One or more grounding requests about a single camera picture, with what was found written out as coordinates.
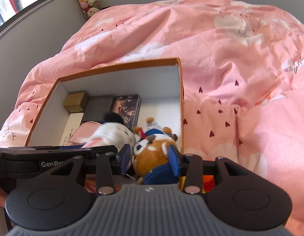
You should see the orange cardboard box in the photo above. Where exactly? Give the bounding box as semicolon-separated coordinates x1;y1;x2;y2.
25;57;185;192

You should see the pink glasses case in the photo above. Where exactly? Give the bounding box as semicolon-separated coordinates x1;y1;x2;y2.
68;121;104;145

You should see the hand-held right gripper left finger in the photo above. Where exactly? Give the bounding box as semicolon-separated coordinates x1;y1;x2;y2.
50;145;132;195

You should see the white and pink plush toy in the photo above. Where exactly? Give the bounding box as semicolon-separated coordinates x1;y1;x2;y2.
84;112;137;175

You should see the small brown box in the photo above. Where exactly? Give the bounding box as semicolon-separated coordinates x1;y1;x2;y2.
63;91;90;113

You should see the pink printed blanket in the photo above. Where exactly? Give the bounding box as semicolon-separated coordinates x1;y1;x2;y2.
0;0;304;229

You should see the dark grey box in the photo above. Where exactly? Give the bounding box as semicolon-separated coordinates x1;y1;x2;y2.
81;96;115;123

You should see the long white box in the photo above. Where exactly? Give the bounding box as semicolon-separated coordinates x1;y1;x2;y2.
59;112;85;147

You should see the red panda plush toy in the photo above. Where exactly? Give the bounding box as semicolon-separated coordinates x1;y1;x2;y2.
132;133;179;185

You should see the orange crochet fruit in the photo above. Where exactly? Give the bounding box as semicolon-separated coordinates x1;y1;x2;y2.
202;174;216;193

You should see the dark printed box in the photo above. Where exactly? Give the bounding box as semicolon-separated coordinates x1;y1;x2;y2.
110;94;142;128

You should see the window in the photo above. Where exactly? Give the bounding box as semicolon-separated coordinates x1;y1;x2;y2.
0;0;61;42

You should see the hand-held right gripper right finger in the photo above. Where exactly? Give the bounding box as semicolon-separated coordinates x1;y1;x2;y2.
167;145;253;195

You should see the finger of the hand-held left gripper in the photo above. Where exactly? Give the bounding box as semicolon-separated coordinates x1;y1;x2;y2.
59;145;118;161

